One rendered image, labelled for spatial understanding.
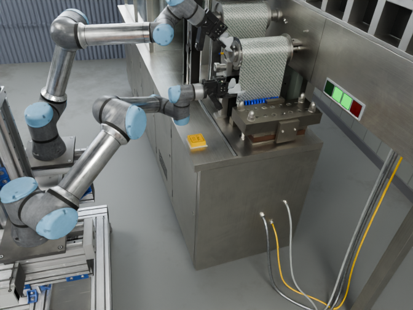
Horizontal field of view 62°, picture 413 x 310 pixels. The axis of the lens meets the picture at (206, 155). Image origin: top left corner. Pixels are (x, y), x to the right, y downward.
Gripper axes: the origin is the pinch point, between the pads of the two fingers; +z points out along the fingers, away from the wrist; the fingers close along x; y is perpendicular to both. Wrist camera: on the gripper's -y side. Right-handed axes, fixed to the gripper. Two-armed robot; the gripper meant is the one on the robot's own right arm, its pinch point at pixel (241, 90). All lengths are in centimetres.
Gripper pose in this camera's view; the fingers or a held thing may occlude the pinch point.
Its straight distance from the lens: 168.5
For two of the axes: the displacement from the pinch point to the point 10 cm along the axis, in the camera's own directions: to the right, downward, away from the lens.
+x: -3.2, -6.0, 7.4
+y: 0.5, -7.9, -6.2
